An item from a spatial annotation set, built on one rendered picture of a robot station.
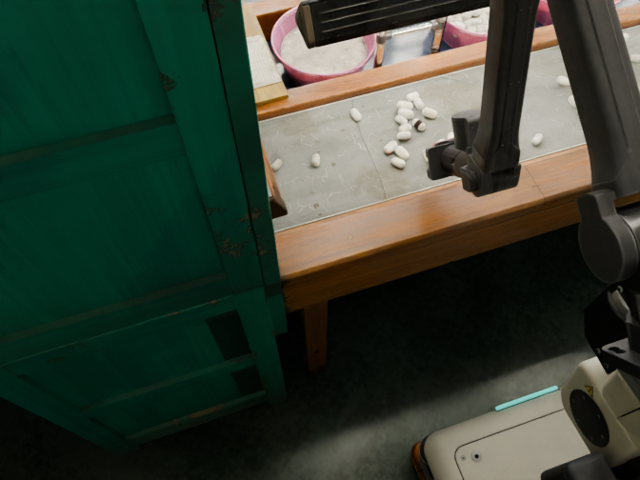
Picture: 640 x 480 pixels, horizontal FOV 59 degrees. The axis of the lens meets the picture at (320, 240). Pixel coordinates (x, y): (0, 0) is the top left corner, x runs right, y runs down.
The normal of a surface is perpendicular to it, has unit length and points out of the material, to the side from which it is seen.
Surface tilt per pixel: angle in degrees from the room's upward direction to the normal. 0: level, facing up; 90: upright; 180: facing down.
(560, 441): 0
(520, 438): 0
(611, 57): 28
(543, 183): 0
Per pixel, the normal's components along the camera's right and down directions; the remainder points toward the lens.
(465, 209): 0.00, -0.49
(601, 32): 0.07, -0.03
